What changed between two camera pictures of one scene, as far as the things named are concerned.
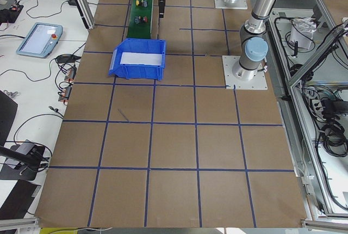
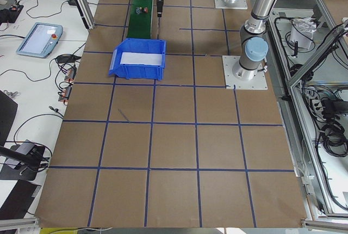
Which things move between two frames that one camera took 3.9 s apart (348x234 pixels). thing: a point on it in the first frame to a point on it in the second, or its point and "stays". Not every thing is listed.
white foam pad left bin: x=135 y=58 stays
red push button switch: x=141 y=19 to x=138 y=10
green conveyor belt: x=142 y=31 stays
